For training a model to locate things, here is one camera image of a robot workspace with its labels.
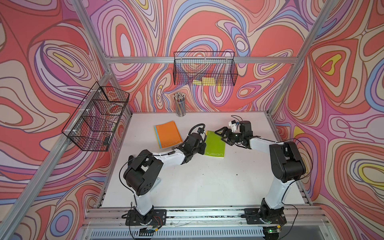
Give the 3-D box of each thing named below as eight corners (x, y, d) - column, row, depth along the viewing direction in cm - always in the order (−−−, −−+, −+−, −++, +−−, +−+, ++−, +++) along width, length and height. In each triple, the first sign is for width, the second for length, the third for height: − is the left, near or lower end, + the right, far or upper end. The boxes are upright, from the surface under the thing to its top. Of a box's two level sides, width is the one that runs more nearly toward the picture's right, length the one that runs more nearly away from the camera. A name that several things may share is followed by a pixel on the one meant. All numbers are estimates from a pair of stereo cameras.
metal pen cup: (177, 119, 121) (175, 99, 105) (175, 113, 126) (173, 93, 110) (186, 117, 123) (185, 97, 107) (184, 111, 127) (182, 91, 111)
